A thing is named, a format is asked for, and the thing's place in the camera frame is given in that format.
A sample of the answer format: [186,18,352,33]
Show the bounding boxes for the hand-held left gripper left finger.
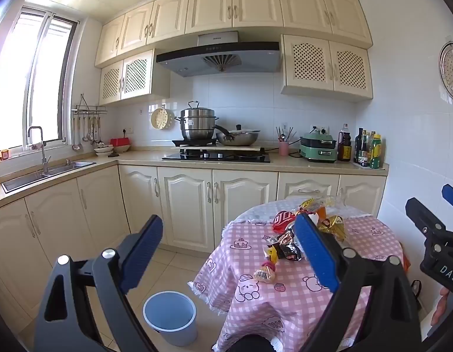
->
[34,214,164,352]

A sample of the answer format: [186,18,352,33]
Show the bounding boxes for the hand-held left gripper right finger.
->
[293,213,421,352]

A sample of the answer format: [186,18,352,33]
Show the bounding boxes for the pile of snack wrappers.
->
[253,196,347,284]

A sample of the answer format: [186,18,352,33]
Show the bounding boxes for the light blue plastic bin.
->
[143,291,198,347]

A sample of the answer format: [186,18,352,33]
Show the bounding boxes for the person's right hand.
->
[431,288,451,326]

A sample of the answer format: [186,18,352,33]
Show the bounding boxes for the cream lower kitchen cabinets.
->
[0,164,386,323]

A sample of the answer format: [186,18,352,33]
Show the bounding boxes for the white lace table cover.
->
[232,200,374,226]

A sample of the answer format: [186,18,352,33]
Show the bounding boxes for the green plastic bottle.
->
[369,133,383,169]

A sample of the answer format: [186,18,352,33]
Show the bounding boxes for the brown sauce bottle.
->
[360,130,370,167]

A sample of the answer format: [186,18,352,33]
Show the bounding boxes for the dark glass bottle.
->
[354,128,364,164]

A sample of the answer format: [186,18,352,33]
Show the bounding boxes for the green electric cooker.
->
[299,134,339,163]

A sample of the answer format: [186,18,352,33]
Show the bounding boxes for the large soy sauce bottle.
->
[337,124,352,162]

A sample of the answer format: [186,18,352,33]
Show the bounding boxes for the person's black trouser leg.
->
[212,334,275,352]

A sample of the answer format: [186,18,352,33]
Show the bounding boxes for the black glass gas stove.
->
[161,147,271,163]

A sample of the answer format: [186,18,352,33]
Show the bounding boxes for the steel steamer plate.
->
[438,41,453,104]

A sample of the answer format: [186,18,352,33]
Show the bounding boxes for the row of hanging kitchen utensils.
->
[72,114,106,152]

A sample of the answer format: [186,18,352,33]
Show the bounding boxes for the stainless steel sink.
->
[1,159,97,194]

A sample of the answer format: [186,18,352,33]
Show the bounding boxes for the steel kitchen faucet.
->
[27,126,51,173]

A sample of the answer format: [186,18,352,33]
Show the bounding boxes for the cream round steamer tray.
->
[151,104,175,130]

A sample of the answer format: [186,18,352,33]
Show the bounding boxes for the stainless steel steamer pot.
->
[174,101,219,141]

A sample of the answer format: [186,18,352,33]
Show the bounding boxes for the steel wok with lid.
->
[212,125,261,146]

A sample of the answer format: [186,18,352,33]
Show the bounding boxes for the sliding kitchen window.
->
[0,5,80,151]

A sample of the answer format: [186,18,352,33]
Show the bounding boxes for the grey range hood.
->
[155,31,281,77]

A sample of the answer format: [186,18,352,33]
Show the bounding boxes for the metal wall utensil rack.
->
[72,94,107,115]

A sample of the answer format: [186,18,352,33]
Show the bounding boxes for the cream lattice door wall cabinet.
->
[280,35,374,102]
[99,49,171,106]

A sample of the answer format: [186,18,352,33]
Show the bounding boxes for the cream upper wall cabinets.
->
[94,0,374,68]

